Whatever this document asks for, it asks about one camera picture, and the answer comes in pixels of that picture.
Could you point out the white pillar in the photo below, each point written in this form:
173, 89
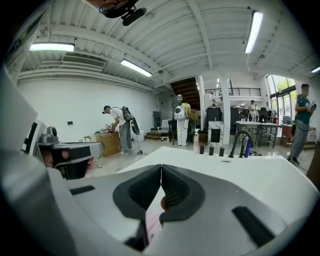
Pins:
225, 110

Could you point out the blue bottle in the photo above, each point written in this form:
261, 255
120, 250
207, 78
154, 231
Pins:
247, 148

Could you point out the pink spray bottle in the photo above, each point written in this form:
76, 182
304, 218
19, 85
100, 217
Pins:
196, 141

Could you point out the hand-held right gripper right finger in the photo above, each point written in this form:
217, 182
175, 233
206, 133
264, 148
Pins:
212, 225

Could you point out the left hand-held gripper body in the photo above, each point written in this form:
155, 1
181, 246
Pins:
17, 125

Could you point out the ceiling tube light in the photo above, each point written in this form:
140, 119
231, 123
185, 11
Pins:
136, 67
253, 32
52, 47
315, 69

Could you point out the black head-worn camera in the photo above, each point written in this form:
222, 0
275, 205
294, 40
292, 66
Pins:
132, 16

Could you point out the white bathtub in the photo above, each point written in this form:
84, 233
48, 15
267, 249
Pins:
225, 170

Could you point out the black balcony railing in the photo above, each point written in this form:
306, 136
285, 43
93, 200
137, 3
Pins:
245, 91

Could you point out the marble-pattern cabinet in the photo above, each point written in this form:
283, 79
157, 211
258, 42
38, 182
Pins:
215, 133

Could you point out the white-top metal table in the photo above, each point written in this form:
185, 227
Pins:
268, 130

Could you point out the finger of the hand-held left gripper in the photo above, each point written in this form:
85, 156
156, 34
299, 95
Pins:
96, 148

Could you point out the white-top table with faucet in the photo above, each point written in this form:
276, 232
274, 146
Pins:
246, 127

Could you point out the white ceiling air vent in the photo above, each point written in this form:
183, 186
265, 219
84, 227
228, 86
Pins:
83, 61

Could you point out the dark wooden staircase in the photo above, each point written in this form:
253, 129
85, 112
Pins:
186, 90

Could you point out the person's left hand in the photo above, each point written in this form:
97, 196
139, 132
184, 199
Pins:
48, 158

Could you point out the pink cloth garment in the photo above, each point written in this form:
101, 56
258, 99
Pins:
152, 222

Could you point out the brown cardboard box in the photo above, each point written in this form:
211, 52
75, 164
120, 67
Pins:
108, 145

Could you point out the white bucket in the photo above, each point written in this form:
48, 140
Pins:
142, 136

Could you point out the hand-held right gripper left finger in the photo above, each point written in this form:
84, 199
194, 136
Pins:
100, 212

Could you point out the black faucet knob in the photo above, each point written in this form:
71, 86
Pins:
202, 149
211, 150
221, 151

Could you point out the dark wooden vanity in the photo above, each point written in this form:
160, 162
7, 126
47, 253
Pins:
314, 162

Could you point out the wooden steps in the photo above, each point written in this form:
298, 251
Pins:
155, 135

